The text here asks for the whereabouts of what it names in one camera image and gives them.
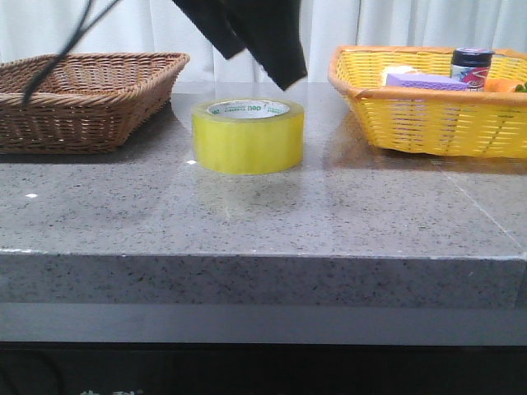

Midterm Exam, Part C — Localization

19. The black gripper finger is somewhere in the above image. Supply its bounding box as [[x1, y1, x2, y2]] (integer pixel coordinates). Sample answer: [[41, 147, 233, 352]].
[[173, 0, 245, 59], [221, 0, 307, 91]]

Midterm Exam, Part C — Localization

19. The yellow tape roll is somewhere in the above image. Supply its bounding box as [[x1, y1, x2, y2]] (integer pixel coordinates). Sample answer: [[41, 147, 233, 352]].
[[192, 98, 305, 174]]

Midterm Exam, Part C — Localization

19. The brown wicker basket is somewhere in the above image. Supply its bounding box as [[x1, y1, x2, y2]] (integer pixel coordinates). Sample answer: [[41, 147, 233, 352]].
[[1, 52, 190, 155]]

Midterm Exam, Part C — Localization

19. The purple foam block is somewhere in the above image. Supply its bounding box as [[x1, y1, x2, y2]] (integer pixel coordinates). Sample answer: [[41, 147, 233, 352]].
[[385, 73, 467, 91]]

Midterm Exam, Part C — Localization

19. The white curtain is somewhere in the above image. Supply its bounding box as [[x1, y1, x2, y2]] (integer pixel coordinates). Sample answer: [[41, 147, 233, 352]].
[[1, 1, 526, 82]]

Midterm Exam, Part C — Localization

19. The dark lidded gum jar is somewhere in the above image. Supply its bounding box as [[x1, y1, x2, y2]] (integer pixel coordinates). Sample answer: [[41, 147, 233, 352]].
[[450, 47, 495, 91]]

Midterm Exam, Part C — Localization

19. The yellow woven basket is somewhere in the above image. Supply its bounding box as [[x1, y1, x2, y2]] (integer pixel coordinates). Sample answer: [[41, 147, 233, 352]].
[[329, 46, 526, 159]]

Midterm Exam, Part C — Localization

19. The orange toy carrot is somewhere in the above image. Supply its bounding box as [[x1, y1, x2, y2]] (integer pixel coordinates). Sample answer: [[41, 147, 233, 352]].
[[484, 78, 526, 93]]

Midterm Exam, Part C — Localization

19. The black cable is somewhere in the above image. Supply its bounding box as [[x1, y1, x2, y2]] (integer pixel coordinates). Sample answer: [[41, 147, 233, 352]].
[[22, 0, 124, 104]]

